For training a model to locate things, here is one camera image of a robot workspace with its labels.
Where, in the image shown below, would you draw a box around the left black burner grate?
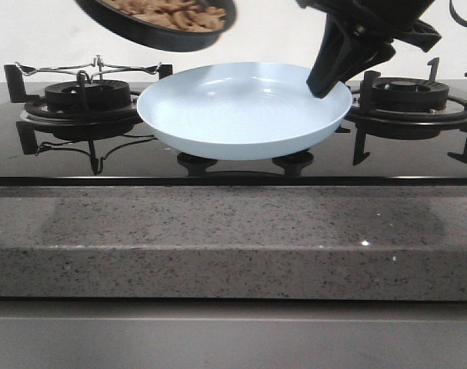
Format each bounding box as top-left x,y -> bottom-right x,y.
4,56 -> 154,158

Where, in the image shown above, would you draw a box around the wire pan support ring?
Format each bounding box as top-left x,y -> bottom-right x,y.
14,54 -> 163,85

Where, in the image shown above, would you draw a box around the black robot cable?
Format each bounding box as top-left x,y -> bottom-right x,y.
449,0 -> 467,28

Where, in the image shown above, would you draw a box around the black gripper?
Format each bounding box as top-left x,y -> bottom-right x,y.
297,1 -> 442,98

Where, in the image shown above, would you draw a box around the right black burner grate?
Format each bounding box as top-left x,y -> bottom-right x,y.
345,58 -> 467,165

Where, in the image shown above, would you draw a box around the black burner grate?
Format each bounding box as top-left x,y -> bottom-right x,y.
345,58 -> 467,165
4,56 -> 154,158

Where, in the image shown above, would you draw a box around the left gas burner head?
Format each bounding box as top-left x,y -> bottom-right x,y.
45,80 -> 131,112

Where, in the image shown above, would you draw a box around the black glass gas cooktop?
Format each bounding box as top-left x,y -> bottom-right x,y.
0,83 -> 467,186

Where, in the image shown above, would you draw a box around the gas burner head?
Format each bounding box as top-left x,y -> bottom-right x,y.
372,77 -> 449,112
45,80 -> 131,112

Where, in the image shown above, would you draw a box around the light blue plate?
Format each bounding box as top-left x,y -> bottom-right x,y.
137,62 -> 352,161

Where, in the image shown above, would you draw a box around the brown meat pieces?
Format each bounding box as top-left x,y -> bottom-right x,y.
104,1 -> 226,33

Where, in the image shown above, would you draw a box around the right gas burner head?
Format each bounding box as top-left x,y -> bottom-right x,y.
372,77 -> 449,112

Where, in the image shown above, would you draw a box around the black frying pan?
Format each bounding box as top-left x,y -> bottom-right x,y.
74,0 -> 238,53

